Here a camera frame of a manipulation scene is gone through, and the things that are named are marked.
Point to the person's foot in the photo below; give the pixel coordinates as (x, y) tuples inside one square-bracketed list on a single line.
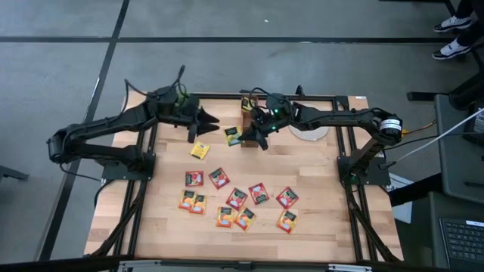
[(452, 24), (450, 50)]

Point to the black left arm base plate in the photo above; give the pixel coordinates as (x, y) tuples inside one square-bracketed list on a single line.
[(113, 170)]

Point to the black frame clamp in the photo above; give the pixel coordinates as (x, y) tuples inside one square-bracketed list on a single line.
[(300, 90)]

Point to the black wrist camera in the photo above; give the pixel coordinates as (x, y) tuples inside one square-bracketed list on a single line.
[(278, 102), (163, 100)]

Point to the red strawberry tea bag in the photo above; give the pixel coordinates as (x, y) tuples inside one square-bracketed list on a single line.
[(287, 198), (236, 199), (194, 178), (258, 193), (219, 178)]

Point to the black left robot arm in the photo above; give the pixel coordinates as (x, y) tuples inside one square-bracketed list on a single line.
[(98, 126)]

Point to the black desktop device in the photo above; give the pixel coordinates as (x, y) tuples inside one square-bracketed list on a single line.
[(476, 124)]

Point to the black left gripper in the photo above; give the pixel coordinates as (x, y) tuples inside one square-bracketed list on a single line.
[(191, 117)]

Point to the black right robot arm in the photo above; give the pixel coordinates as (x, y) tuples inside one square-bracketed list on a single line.
[(340, 117)]

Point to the black laptop keyboard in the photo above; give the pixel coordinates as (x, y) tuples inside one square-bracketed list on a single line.
[(463, 242)]

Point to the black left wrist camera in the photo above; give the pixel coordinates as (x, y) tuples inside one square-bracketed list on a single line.
[(163, 100)]

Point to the person's leg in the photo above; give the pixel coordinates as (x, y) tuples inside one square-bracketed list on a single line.
[(472, 36)]

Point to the silver mounting bracket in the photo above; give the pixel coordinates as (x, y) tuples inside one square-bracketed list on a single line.
[(140, 265), (349, 268)]

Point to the brown wooden tea organizer box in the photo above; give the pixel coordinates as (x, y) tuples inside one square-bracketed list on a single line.
[(246, 122)]

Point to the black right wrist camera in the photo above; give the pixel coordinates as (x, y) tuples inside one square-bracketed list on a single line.
[(278, 102)]

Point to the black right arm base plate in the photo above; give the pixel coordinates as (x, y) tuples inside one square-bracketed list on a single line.
[(378, 175)]

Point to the white paper sheet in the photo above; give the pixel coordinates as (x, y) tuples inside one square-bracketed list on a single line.
[(402, 211)]

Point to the dark grey side desk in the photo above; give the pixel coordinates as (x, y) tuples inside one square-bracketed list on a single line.
[(435, 226)]

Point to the yellow green lemon tea bag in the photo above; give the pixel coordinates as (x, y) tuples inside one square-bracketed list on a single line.
[(199, 150), (231, 136), (246, 101), (251, 107)]

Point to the black stand foot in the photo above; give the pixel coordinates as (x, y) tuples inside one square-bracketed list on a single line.
[(11, 173)]

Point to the black chair base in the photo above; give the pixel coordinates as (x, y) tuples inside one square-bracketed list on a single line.
[(453, 92)]

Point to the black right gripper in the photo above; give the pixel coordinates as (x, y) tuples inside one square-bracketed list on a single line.
[(270, 121)]

